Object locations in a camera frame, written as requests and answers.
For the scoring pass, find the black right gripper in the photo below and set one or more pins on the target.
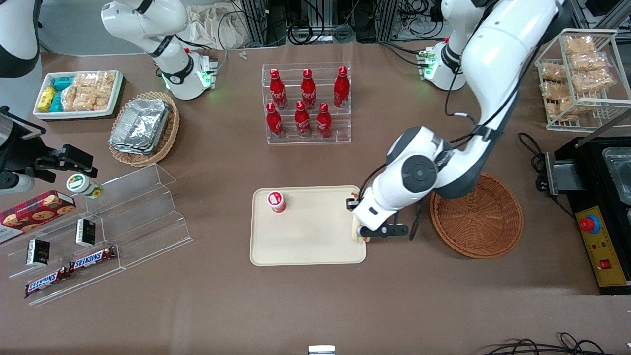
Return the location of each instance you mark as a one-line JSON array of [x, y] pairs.
[[19, 154]]

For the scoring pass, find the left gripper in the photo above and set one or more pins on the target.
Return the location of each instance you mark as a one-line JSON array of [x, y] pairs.
[[352, 203]]

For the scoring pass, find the triangle sandwich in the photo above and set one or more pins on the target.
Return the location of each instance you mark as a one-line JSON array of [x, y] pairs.
[[355, 230]]

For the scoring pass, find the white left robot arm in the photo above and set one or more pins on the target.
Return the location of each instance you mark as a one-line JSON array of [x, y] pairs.
[[498, 54]]

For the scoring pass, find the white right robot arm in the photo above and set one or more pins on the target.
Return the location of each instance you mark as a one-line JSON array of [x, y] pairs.
[[148, 24]]

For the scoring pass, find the cream plastic tray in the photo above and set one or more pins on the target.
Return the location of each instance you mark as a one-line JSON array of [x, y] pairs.
[[315, 236]]

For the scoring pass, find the oval wicker basket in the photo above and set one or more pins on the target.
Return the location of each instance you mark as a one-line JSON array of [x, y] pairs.
[[167, 133]]

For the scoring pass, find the round brown wicker basket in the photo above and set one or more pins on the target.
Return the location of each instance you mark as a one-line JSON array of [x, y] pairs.
[[483, 222]]

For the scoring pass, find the green lidded cup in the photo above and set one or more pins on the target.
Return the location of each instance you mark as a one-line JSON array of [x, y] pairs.
[[81, 185]]

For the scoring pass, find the white rectangular bin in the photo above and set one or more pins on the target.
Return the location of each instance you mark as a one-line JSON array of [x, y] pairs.
[[74, 114]]

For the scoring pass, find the rice cracker bag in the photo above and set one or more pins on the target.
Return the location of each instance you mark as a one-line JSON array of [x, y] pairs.
[[105, 91], [70, 98], [86, 91]]

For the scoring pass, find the teal snack packet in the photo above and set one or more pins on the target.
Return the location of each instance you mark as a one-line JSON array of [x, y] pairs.
[[56, 102], [63, 83]]

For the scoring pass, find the red cookie box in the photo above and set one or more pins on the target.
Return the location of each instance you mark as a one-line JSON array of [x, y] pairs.
[[34, 212]]

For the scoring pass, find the small black box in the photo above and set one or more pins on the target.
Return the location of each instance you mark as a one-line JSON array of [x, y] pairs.
[[38, 252], [86, 232]]

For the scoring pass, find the stack of foil containers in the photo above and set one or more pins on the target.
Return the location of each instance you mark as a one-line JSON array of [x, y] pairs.
[[140, 125]]

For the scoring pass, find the yellow snack packet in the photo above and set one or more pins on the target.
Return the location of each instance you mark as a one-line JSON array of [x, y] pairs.
[[47, 97]]

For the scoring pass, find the clear acrylic stepped shelf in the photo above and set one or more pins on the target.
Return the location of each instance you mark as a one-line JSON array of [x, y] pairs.
[[148, 217]]

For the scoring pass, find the red white lidded cup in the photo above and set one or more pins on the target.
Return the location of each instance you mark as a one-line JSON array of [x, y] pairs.
[[276, 201]]

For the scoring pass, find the Snickers bar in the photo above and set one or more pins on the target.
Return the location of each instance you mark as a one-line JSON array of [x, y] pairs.
[[47, 282], [92, 259]]

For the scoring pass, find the clear acrylic bottle rack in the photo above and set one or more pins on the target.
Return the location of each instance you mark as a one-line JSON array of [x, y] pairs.
[[340, 123]]

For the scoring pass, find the red cola bottle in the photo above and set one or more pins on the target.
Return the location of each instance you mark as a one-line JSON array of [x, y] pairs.
[[274, 123], [278, 91], [324, 123], [341, 88], [308, 91], [302, 122]]

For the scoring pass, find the small white device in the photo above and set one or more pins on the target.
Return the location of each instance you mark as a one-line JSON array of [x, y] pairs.
[[321, 350]]

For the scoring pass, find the beige cloth bag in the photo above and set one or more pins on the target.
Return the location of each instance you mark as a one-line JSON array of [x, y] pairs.
[[212, 27]]

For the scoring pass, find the black appliance with yellow panel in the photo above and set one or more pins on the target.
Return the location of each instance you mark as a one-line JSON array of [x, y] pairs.
[[581, 187]]

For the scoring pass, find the red emergency stop button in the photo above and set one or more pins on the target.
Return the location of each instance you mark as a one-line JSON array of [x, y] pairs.
[[587, 224]]

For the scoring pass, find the fried snack bag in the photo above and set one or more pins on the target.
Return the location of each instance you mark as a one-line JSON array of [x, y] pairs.
[[557, 90], [587, 61], [579, 44], [572, 107], [554, 72], [594, 80]]

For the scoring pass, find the grey metal bar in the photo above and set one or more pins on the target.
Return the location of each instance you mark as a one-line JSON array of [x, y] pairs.
[[599, 130]]

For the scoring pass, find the steel pan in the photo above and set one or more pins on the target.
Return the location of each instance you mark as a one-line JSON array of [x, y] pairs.
[[618, 172]]

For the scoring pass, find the grey metal bracket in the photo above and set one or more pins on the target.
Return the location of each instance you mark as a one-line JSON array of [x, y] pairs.
[[562, 172]]

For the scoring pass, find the aluminium frame rack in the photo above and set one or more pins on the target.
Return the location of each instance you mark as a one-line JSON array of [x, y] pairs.
[[315, 19]]

